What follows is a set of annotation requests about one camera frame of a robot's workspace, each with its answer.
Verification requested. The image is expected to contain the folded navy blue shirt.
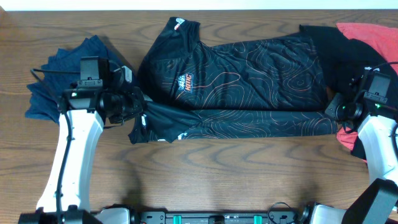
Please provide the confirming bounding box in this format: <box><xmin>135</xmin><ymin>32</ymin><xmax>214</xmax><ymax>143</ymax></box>
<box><xmin>25</xmin><ymin>35</ymin><xmax>137</xmax><ymax>123</ymax></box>

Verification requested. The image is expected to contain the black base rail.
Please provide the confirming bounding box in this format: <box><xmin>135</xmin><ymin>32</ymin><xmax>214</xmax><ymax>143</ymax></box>
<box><xmin>102</xmin><ymin>202</ymin><xmax>315</xmax><ymax>224</ymax></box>

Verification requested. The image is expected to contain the plain black shirt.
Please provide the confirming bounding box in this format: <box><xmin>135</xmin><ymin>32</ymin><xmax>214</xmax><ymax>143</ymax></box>
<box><xmin>298</xmin><ymin>24</ymin><xmax>398</xmax><ymax>161</ymax></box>

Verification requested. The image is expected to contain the black orange patterned jersey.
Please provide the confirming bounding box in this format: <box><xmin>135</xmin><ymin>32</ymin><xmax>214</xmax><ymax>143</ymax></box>
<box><xmin>129</xmin><ymin>17</ymin><xmax>338</xmax><ymax>144</ymax></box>

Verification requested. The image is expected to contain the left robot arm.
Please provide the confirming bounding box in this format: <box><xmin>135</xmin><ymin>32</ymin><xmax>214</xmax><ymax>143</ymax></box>
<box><xmin>19</xmin><ymin>87</ymin><xmax>146</xmax><ymax>223</ymax></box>

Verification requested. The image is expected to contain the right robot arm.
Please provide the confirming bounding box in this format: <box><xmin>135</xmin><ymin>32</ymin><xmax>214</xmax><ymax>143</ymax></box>
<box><xmin>310</xmin><ymin>92</ymin><xmax>397</xmax><ymax>223</ymax></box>

